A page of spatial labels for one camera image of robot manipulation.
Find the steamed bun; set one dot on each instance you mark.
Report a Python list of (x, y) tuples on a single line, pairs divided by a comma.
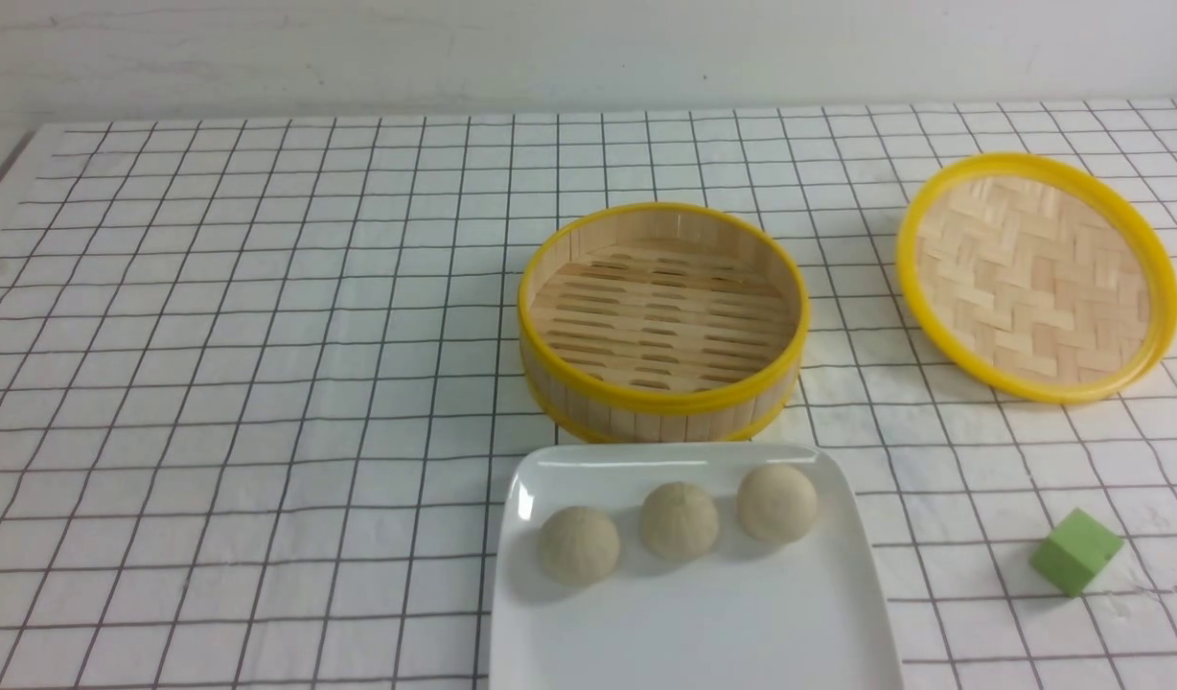
[(777, 504), (679, 522), (579, 546)]

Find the white square ceramic plate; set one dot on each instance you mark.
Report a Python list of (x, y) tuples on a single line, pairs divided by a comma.
[(809, 615)]

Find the green foam cube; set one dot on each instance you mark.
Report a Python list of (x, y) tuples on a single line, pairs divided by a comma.
[(1075, 553)]

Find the yellow-rimmed bamboo steamer basket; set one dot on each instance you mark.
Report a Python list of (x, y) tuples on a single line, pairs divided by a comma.
[(662, 322)]

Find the white grid-pattern tablecloth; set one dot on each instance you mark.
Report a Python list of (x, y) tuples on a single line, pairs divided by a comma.
[(261, 395)]

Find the yellow-rimmed woven steamer lid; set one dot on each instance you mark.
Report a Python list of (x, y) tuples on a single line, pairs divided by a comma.
[(1036, 278)]

